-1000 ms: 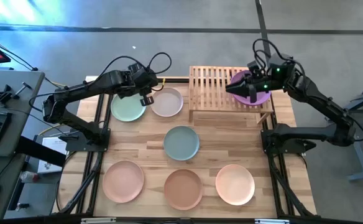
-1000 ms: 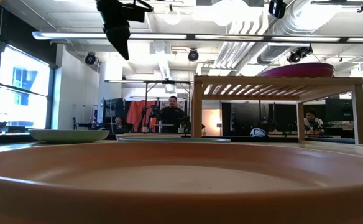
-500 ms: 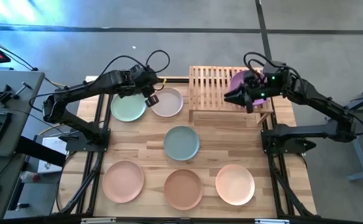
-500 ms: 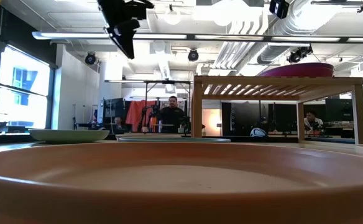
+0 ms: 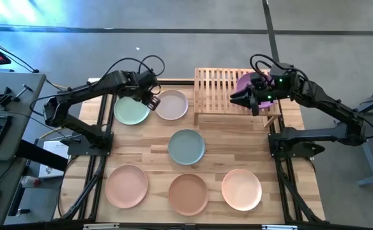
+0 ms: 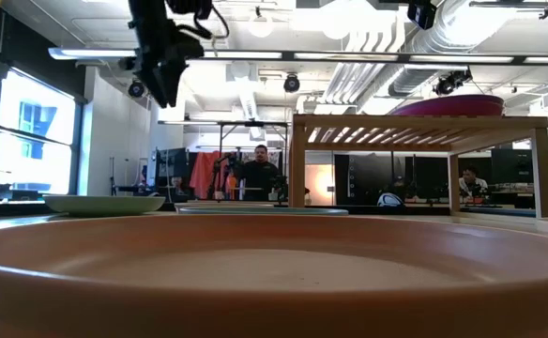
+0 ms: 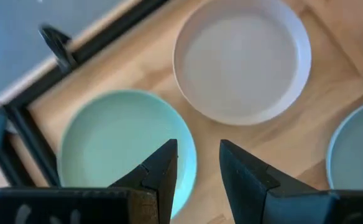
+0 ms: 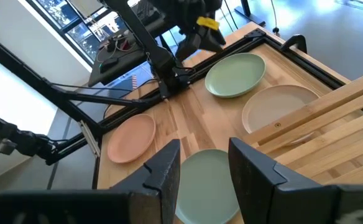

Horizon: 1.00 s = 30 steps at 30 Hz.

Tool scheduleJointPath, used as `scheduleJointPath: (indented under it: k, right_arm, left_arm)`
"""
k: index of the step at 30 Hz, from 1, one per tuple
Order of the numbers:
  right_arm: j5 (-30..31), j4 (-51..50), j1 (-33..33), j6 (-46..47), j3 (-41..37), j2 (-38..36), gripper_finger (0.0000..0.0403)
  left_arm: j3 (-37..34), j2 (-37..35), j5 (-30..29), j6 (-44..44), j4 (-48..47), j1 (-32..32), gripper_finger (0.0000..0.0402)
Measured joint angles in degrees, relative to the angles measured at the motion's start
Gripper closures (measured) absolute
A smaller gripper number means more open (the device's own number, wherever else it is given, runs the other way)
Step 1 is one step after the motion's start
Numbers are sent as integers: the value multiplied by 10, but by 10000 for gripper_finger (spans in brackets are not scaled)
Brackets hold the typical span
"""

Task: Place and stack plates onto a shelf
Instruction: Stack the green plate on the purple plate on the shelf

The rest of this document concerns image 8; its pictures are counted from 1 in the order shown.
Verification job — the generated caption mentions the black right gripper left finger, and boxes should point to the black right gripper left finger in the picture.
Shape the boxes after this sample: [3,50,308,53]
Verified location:
[0,138,182,224]

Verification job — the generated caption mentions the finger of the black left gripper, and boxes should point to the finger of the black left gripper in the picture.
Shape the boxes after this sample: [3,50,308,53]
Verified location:
[175,33,203,60]
[201,29,227,52]

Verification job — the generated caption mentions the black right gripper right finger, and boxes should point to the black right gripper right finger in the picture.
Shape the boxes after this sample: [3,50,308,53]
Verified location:
[227,136,363,224]

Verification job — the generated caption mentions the salmon pink round plate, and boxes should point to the salmon pink round plate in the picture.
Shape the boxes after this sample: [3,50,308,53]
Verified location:
[106,113,157,165]

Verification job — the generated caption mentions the beige round plate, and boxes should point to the beige round plate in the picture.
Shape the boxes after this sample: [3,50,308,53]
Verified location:
[241,83,321,147]

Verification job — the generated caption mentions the sage green round plate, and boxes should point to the sage green round plate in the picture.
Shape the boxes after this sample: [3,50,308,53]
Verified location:
[175,148,241,224]

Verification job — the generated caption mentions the wooden slatted shelf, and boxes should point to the wooden slatted shelf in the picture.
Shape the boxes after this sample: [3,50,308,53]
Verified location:
[242,67,363,187]

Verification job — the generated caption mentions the yellow tape tag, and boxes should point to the yellow tape tag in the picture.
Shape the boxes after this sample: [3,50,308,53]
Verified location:
[196,16,221,31]

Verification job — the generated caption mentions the black keyboard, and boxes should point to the black keyboard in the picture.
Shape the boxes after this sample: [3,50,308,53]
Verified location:
[136,0,170,29]

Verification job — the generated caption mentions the black floor stand base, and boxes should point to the black floor stand base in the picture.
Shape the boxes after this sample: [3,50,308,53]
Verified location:
[233,0,267,28]

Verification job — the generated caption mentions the dark desk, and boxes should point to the dark desk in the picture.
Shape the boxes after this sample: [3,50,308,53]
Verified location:
[87,29,176,88]

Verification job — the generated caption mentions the black computer mouse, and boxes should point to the black computer mouse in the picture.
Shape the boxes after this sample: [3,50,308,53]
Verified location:
[98,57,119,74]

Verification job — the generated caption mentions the large window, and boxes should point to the large window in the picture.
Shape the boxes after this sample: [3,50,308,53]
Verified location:
[25,0,157,63]

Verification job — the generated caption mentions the black hanging cable with plug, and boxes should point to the black hanging cable with plug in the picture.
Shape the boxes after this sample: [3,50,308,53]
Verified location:
[269,0,281,35]

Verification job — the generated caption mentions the silver metal bracket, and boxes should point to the silver metal bracket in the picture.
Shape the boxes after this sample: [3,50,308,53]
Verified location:
[78,119,102,159]

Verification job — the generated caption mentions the black arched bracket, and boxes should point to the black arched bracket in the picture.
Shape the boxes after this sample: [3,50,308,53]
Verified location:
[280,34,308,54]

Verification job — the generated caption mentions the black aluminium table frame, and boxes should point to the black aluminium table frame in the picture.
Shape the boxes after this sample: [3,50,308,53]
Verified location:
[0,27,363,190]

